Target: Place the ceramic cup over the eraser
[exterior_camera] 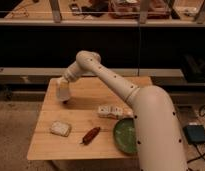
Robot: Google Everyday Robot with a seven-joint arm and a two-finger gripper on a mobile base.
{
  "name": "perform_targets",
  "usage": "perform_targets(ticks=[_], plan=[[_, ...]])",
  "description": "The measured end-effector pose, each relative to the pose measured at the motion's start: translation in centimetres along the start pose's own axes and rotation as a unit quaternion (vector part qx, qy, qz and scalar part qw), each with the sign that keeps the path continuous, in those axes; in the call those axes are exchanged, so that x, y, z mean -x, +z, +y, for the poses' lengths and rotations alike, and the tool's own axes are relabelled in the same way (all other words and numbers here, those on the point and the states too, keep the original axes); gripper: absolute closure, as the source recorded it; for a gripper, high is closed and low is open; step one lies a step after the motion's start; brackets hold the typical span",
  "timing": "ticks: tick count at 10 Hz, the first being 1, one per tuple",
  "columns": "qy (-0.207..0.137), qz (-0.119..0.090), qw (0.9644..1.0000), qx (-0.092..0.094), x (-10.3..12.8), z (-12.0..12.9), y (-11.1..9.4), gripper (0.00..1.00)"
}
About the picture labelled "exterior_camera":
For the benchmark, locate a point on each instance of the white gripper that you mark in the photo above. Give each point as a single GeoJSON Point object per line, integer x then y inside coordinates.
{"type": "Point", "coordinates": [62, 83]}

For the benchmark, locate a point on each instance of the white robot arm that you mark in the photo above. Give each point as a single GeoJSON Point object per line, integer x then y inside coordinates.
{"type": "Point", "coordinates": [158, 136]}

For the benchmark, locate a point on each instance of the wooden table board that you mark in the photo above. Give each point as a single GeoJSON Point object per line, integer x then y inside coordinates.
{"type": "Point", "coordinates": [87, 94]}

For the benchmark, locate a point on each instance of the reddish brown sausage toy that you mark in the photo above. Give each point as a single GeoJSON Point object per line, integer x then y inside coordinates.
{"type": "Point", "coordinates": [90, 135]}

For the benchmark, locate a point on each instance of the white patterned box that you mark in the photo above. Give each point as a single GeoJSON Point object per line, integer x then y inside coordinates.
{"type": "Point", "coordinates": [113, 112]}

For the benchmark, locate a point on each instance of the dark device on shelf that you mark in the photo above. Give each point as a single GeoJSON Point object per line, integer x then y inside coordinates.
{"type": "Point", "coordinates": [75, 9]}

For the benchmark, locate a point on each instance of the long shelf bench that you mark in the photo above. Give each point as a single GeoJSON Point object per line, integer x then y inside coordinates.
{"type": "Point", "coordinates": [95, 13]}

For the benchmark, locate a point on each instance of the green round plate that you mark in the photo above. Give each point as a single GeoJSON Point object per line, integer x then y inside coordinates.
{"type": "Point", "coordinates": [124, 136]}

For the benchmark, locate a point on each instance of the reddish tray on shelf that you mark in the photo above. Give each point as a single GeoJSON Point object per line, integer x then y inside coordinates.
{"type": "Point", "coordinates": [158, 9]}

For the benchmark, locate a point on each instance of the black power adapter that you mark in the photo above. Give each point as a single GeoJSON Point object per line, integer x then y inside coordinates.
{"type": "Point", "coordinates": [195, 134]}

